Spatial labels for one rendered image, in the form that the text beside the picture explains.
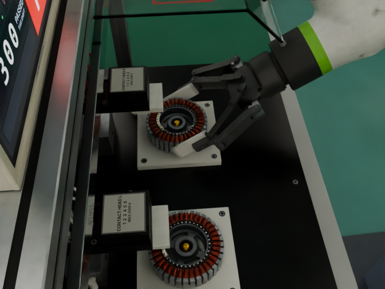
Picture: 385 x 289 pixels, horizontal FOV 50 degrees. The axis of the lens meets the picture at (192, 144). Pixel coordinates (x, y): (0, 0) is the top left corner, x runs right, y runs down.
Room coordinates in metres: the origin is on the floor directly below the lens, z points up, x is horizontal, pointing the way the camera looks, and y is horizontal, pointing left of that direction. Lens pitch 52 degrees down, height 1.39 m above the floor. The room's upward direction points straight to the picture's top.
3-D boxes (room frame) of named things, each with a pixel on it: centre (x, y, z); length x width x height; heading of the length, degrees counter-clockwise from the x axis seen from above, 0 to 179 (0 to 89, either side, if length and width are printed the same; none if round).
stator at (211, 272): (0.26, 0.01, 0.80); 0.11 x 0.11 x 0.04
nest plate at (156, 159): (0.50, 0.03, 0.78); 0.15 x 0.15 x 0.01; 4
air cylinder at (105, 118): (0.49, 0.17, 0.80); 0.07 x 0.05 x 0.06; 4
